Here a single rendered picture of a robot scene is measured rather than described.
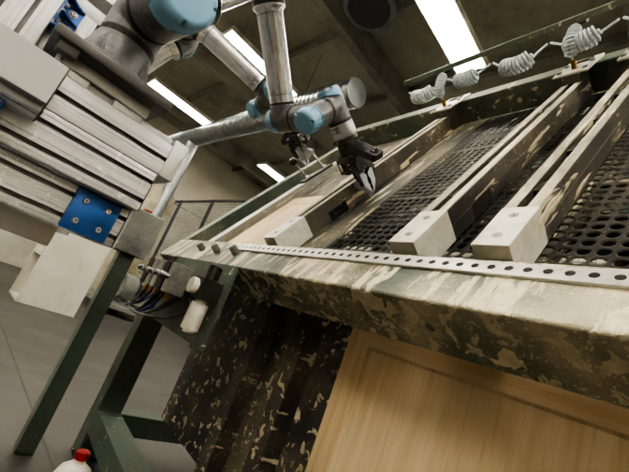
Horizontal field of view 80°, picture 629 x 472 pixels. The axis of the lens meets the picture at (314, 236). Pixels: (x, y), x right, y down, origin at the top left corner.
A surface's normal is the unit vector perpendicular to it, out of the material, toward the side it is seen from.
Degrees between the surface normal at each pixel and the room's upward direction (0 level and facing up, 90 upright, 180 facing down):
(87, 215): 90
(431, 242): 90
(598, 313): 56
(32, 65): 90
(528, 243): 90
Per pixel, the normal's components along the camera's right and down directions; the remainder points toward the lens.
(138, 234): 0.62, 0.01
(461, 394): -0.71, -0.43
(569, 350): -0.68, 0.51
